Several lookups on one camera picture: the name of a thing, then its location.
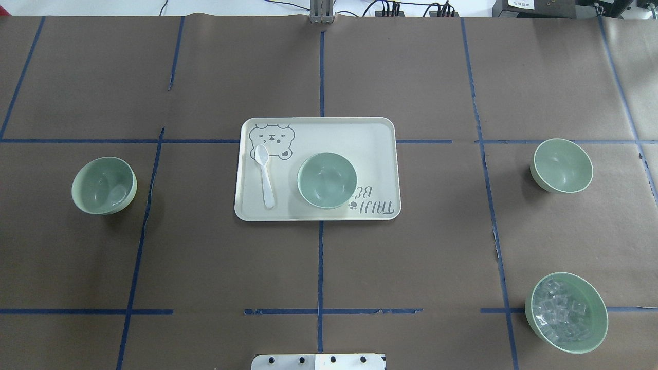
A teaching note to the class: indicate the green bowl on tray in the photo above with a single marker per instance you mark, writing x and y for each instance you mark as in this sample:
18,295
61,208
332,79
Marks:
326,180

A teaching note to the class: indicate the cream bear print tray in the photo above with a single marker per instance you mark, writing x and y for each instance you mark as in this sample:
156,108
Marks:
369,143

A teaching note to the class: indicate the white plastic spoon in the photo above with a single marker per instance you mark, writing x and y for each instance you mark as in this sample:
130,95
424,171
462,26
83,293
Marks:
262,156

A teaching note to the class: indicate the black power strip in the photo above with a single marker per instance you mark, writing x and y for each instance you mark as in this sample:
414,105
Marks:
406,11

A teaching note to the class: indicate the green bowl with ice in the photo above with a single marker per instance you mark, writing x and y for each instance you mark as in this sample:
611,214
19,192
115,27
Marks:
596,308

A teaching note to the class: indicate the clear ice cubes pile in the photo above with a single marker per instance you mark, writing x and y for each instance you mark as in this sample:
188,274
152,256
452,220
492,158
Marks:
559,313

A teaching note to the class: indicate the aluminium frame post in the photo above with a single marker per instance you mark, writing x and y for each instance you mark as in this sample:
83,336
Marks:
321,11

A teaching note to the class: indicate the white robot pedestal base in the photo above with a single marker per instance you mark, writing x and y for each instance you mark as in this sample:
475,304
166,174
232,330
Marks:
320,361

